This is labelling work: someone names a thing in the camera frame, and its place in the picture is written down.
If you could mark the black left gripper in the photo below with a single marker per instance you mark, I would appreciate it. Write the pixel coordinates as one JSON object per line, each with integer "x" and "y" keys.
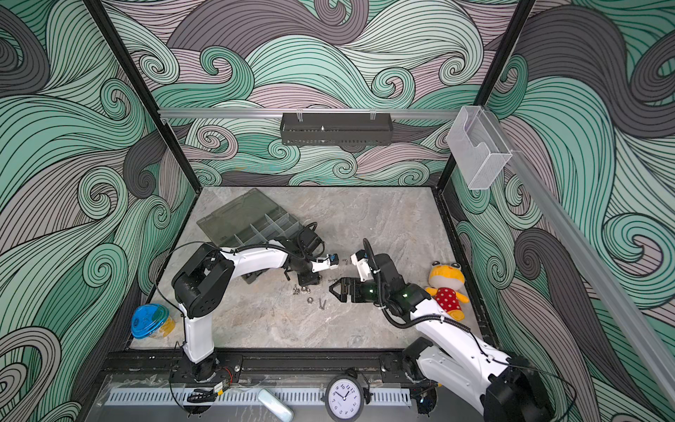
{"x": 313, "y": 280}

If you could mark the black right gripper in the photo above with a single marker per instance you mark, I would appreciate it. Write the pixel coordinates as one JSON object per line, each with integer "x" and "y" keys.
{"x": 354, "y": 283}

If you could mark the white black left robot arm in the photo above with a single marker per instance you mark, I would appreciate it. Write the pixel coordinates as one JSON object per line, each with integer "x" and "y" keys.
{"x": 200, "y": 285}

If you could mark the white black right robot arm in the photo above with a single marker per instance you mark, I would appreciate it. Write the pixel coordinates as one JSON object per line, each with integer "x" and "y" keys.
{"x": 498, "y": 386}

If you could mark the grey compartment organizer box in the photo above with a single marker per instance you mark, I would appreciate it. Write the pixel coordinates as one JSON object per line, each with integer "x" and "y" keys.
{"x": 251, "y": 218}

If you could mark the white round clock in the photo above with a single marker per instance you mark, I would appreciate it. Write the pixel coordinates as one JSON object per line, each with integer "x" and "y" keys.
{"x": 344, "y": 399}

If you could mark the yellow frog plush toy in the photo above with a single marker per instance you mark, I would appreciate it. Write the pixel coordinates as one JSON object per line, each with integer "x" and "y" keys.
{"x": 445, "y": 284}

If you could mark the white oblong remote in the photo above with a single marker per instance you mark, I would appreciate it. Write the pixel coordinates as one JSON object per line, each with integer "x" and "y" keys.
{"x": 280, "y": 410}

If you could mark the blue lid fruit cup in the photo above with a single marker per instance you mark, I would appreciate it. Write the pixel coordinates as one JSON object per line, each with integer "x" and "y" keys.
{"x": 152, "y": 321}

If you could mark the black wall tray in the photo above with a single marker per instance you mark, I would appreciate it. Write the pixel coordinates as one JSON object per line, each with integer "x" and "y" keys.
{"x": 352, "y": 130}

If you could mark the aluminium rail bar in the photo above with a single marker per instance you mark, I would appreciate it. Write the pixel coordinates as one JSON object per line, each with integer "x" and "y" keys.
{"x": 277, "y": 113}

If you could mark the clear plastic wall holder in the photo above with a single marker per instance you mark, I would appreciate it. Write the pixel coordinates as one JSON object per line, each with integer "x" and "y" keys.
{"x": 479, "y": 145}

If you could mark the white perforated cable duct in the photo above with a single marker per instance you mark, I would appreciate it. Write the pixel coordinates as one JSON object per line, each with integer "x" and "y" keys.
{"x": 244, "y": 397}

